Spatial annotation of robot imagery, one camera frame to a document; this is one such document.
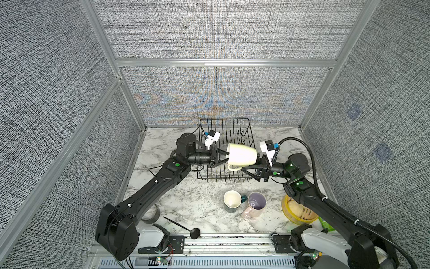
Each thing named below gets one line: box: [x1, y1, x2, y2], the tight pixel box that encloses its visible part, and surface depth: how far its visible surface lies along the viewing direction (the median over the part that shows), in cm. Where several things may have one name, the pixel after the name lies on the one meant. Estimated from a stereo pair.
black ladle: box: [162, 216, 202, 240], surface depth 78 cm
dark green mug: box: [223, 189, 248, 213], surface depth 80 cm
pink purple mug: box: [241, 191, 268, 220], surface depth 79 cm
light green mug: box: [226, 143, 257, 171], surface depth 62 cm
